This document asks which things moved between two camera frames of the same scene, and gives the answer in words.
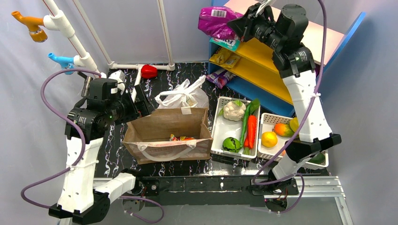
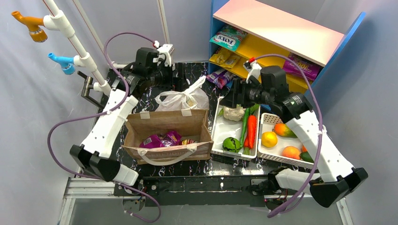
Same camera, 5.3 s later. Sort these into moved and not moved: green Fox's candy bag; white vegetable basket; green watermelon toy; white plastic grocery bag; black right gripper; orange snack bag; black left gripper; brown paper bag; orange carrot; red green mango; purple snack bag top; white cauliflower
Moved: orange snack bag; black left gripper; black right gripper; purple snack bag top
Not moved: green Fox's candy bag; white plastic grocery bag; red green mango; white vegetable basket; green watermelon toy; orange carrot; brown paper bag; white cauliflower
